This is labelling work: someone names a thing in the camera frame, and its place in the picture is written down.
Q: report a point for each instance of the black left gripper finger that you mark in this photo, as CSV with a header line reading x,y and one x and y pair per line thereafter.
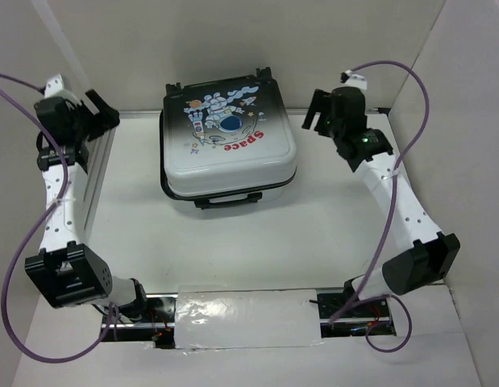
x,y
97,128
106,114

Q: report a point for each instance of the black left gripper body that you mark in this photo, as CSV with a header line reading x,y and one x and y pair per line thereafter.
x,y
82,116

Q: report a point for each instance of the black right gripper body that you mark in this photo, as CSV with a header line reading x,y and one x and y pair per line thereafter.
x,y
322,114

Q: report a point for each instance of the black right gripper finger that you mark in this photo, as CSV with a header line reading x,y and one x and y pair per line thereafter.
x,y
320,103
309,118

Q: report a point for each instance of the grey-lined suitcase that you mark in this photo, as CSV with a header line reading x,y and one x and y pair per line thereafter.
x,y
225,143

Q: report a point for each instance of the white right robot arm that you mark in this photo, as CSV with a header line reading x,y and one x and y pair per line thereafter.
x,y
426,252

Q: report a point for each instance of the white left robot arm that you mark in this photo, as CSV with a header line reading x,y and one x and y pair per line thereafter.
x,y
66,270

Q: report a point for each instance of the white taped cover sheet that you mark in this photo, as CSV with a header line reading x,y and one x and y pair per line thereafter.
x,y
254,319

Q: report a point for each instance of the aluminium frame rail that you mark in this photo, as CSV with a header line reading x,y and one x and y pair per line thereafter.
x,y
97,171

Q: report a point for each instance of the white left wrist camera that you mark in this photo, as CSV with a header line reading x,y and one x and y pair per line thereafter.
x,y
59,86

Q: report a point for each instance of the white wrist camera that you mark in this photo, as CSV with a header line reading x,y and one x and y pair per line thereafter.
x,y
59,86
351,79

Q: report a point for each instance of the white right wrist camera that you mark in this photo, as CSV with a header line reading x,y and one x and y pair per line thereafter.
x,y
351,79

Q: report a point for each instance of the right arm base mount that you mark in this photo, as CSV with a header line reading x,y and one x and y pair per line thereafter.
x,y
354,322

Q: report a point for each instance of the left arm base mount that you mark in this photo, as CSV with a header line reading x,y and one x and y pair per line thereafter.
x,y
155,326

